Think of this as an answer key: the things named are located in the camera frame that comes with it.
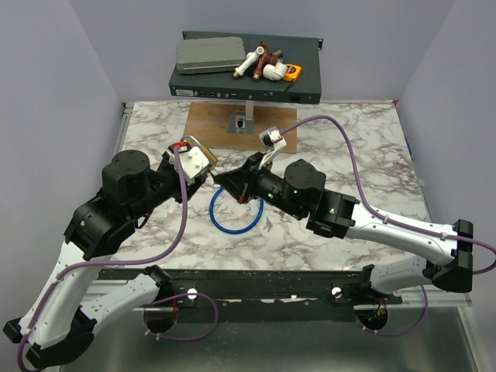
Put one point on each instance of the grey plastic case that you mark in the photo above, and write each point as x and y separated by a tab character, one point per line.
209	55

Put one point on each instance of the yellow tape measure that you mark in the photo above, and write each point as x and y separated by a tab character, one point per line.
292	73

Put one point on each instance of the white elbow pipe fitting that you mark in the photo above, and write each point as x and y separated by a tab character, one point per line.
275	72

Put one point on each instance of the silver key bunch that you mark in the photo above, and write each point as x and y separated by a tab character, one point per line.
284	217

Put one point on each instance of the brown pipe fitting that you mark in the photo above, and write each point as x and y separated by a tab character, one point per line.
265	58

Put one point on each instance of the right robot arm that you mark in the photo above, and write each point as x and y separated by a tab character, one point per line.
436	256

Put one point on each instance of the white straight pipe fitting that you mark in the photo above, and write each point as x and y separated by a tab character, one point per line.
251	58

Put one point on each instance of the blue cable lock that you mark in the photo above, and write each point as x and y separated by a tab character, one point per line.
233	219

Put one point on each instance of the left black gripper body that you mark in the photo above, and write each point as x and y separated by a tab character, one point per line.
170	179

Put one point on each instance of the brass padlock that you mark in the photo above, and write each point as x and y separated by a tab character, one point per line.
207	153

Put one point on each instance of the dark teal rack device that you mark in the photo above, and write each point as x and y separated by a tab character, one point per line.
302	52

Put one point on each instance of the wooden board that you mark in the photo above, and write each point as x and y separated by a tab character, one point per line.
208	122

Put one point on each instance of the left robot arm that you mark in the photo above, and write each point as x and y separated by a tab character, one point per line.
61	325

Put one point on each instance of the metal stand post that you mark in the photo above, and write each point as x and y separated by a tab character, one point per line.
242	122

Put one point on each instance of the black mounting rail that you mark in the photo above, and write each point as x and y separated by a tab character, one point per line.
267	296

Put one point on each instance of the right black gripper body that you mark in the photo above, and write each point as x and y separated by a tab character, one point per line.
253	168

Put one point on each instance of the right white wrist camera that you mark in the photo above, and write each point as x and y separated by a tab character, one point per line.
274	143

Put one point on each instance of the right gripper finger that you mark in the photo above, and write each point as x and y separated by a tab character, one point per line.
232	181
245	196

